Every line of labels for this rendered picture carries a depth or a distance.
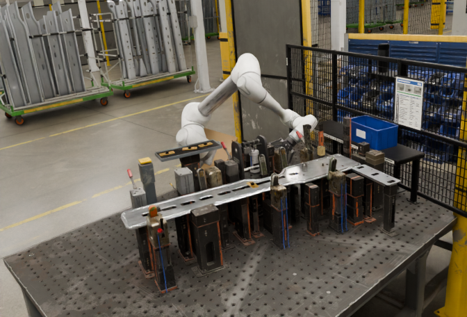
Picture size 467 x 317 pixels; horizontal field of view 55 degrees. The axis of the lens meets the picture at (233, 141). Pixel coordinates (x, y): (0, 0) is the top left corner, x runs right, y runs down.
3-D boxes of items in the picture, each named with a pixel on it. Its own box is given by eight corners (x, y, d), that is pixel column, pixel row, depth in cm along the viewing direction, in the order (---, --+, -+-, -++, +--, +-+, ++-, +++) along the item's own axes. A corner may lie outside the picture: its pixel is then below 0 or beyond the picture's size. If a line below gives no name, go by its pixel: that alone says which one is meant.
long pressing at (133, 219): (128, 233, 208) (128, 230, 207) (119, 214, 227) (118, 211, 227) (364, 165, 261) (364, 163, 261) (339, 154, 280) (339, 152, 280)
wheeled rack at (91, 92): (14, 128, 793) (-11, 25, 736) (1, 118, 869) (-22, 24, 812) (115, 105, 901) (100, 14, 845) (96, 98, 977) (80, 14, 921)
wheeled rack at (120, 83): (124, 100, 937) (110, 12, 880) (101, 94, 1008) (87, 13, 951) (196, 82, 1058) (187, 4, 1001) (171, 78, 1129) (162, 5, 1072)
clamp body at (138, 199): (140, 258, 240) (130, 197, 228) (135, 248, 250) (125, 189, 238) (158, 253, 244) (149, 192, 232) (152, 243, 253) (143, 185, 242)
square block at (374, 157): (373, 212, 267) (374, 156, 256) (363, 207, 274) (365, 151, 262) (383, 208, 270) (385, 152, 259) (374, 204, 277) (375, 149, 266)
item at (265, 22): (321, 172, 502) (318, -17, 437) (313, 176, 493) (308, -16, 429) (240, 148, 599) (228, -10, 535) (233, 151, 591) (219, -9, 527)
